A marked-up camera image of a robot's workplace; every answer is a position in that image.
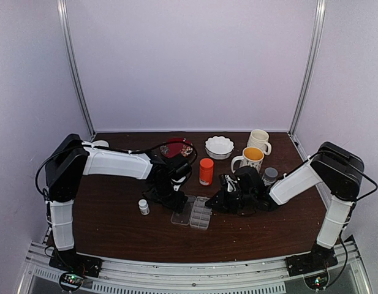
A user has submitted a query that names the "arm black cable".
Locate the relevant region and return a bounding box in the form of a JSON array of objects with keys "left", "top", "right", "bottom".
[
  {"left": 304, "top": 154, "right": 378, "bottom": 203},
  {"left": 35, "top": 143, "right": 197, "bottom": 197}
]

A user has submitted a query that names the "amber bottle grey cap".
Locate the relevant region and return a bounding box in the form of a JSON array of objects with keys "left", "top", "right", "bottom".
[{"left": 262, "top": 167, "right": 278, "bottom": 186}]

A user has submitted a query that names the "circuit board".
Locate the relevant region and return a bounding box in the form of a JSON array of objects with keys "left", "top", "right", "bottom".
[
  {"left": 304, "top": 271, "right": 330, "bottom": 290},
  {"left": 58, "top": 272, "right": 85, "bottom": 292}
]

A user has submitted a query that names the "red patterned plate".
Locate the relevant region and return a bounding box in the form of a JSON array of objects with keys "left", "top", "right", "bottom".
[{"left": 159, "top": 138, "right": 193, "bottom": 159}]

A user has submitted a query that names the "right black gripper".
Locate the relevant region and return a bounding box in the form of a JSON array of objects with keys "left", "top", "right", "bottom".
[{"left": 206, "top": 186, "right": 255, "bottom": 214}]

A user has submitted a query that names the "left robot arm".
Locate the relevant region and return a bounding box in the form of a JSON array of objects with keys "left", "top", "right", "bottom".
[{"left": 35, "top": 134, "right": 194, "bottom": 272}]

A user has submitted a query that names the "small white pill bottle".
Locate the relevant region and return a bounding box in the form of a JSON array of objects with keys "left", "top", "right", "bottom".
[{"left": 138, "top": 199, "right": 150, "bottom": 216}]

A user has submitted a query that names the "white fluted bowl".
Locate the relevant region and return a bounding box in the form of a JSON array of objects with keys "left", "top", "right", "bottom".
[{"left": 205, "top": 136, "right": 234, "bottom": 160}]

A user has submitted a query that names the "aluminium frame post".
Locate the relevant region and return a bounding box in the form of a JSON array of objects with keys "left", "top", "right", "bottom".
[
  {"left": 289, "top": 0, "right": 327, "bottom": 137},
  {"left": 57, "top": 0, "right": 96, "bottom": 139}
]

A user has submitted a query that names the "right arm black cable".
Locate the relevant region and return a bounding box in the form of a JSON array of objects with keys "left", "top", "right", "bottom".
[{"left": 304, "top": 154, "right": 378, "bottom": 203}]

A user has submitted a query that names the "left aluminium frame post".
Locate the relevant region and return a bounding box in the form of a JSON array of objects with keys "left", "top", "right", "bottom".
[{"left": 57, "top": 0, "right": 96, "bottom": 139}]

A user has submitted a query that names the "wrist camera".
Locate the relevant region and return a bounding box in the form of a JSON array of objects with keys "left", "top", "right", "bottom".
[
  {"left": 219, "top": 174, "right": 239, "bottom": 193},
  {"left": 165, "top": 154, "right": 192, "bottom": 191}
]

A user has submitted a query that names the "aluminium front rail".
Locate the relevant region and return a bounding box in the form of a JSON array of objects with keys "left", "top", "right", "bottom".
[{"left": 14, "top": 239, "right": 373, "bottom": 293}]

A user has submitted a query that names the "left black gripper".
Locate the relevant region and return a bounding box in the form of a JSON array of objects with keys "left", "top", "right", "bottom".
[{"left": 151, "top": 181, "right": 189, "bottom": 214}]

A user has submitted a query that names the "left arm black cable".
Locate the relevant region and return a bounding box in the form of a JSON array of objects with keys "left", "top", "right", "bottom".
[{"left": 35, "top": 143, "right": 197, "bottom": 197}]

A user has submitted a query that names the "orange pill bottle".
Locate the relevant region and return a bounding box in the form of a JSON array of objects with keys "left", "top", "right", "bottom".
[{"left": 199, "top": 158, "right": 214, "bottom": 186}]

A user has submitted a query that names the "right aluminium frame post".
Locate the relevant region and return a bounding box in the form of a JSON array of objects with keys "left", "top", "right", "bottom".
[{"left": 289, "top": 0, "right": 327, "bottom": 137}]

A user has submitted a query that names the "yellow inside patterned mug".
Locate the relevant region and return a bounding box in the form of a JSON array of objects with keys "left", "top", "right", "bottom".
[{"left": 230, "top": 146, "right": 265, "bottom": 173}]

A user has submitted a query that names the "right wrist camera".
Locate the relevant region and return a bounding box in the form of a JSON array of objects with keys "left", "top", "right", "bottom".
[{"left": 219, "top": 174, "right": 239, "bottom": 193}]

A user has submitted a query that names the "right circuit board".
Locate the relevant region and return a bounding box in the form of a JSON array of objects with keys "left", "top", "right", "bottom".
[{"left": 304, "top": 271, "right": 330, "bottom": 290}]

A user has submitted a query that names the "white rice bowl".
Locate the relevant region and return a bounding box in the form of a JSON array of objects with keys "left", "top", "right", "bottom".
[{"left": 92, "top": 140, "right": 109, "bottom": 147}]

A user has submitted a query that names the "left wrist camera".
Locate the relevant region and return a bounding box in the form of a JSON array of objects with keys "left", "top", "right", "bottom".
[{"left": 165, "top": 154, "right": 192, "bottom": 191}]

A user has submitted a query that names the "left circuit board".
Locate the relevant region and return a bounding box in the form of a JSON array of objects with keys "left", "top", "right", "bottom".
[{"left": 58, "top": 272, "right": 85, "bottom": 292}]

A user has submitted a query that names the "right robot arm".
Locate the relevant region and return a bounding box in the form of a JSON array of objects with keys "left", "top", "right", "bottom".
[{"left": 205, "top": 141, "right": 365, "bottom": 271}]

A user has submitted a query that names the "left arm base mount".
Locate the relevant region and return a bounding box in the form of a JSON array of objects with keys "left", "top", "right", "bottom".
[{"left": 49, "top": 249, "right": 102, "bottom": 277}]

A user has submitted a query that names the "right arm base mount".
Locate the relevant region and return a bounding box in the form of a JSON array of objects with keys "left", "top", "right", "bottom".
[{"left": 285, "top": 249, "right": 338, "bottom": 277}]

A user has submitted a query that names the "clear pill organizer box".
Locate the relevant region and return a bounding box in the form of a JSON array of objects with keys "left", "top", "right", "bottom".
[{"left": 170, "top": 195, "right": 212, "bottom": 230}]

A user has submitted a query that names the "cream ribbed mug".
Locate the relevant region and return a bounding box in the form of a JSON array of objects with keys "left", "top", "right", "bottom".
[{"left": 246, "top": 129, "right": 272, "bottom": 156}]

